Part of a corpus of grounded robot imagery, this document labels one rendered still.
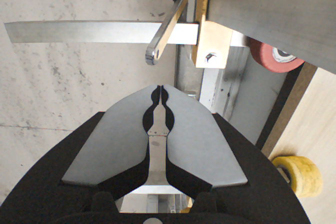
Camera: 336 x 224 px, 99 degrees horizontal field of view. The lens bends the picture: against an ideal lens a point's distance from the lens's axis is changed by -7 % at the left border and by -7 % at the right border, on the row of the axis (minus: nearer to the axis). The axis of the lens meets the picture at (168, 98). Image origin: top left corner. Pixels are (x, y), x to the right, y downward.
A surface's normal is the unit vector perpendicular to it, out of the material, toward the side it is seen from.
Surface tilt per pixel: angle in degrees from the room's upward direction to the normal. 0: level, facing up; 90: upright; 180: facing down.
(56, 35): 0
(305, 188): 30
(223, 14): 90
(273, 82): 90
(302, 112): 0
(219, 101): 0
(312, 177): 53
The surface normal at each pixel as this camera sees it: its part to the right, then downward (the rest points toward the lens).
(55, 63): 0.02, 0.53
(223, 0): -1.00, -0.02
